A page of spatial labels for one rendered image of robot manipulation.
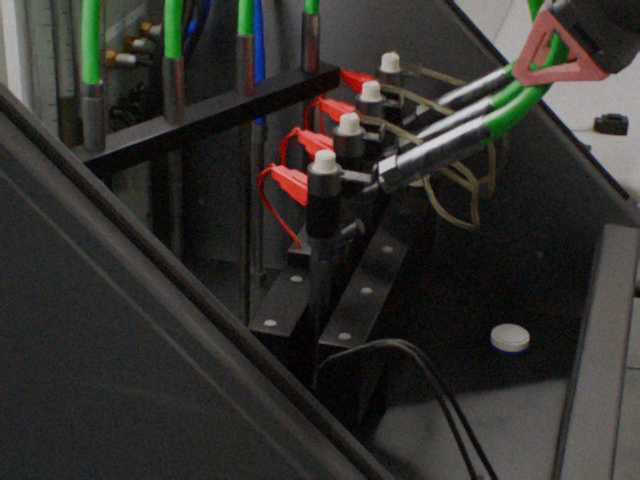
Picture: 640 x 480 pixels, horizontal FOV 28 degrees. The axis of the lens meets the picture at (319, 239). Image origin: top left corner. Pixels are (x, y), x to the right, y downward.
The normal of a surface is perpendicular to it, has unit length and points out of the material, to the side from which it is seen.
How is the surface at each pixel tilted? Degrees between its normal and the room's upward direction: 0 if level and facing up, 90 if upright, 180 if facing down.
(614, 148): 0
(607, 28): 44
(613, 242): 0
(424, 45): 90
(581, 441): 0
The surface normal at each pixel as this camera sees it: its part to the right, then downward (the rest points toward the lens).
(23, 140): 0.68, -0.54
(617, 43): 0.54, -0.40
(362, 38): -0.26, 0.45
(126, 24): 0.96, 0.15
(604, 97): 0.04, -0.88
